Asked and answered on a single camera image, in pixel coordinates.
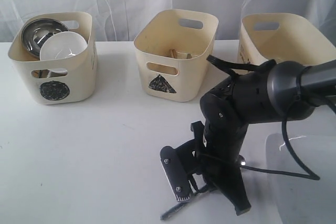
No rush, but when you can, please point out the white bowl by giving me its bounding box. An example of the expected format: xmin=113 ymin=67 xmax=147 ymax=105
xmin=39 ymin=31 xmax=88 ymax=61

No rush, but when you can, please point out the cream bin with triangle mark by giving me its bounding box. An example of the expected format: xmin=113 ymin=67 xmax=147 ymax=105
xmin=133 ymin=9 xmax=219 ymax=102

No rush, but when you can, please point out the white square plate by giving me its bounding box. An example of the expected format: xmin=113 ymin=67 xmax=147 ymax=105
xmin=268 ymin=135 xmax=335 ymax=223

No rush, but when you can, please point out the black braided cable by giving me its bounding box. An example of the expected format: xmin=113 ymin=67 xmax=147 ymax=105
xmin=188 ymin=55 xmax=336 ymax=196

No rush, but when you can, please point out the steel spoon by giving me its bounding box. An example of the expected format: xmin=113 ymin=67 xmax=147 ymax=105
xmin=239 ymin=155 xmax=246 ymax=166

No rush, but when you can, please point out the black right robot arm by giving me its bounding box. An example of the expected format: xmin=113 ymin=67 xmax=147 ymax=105
xmin=160 ymin=56 xmax=335 ymax=215

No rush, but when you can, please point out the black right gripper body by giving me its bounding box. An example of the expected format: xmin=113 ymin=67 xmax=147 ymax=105
xmin=175 ymin=121 xmax=243 ymax=194

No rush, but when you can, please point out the steel bowl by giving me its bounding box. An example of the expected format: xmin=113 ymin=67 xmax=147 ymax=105
xmin=20 ymin=18 xmax=69 ymax=59

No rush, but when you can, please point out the cream bin with square mark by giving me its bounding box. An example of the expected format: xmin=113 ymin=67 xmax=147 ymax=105
xmin=237 ymin=13 xmax=335 ymax=66

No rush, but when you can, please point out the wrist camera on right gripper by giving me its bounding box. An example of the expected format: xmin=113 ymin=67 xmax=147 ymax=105
xmin=160 ymin=146 xmax=192 ymax=202

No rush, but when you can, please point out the cream bin with circle mark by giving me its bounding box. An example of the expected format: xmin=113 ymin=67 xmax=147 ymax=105
xmin=8 ymin=12 xmax=98 ymax=104

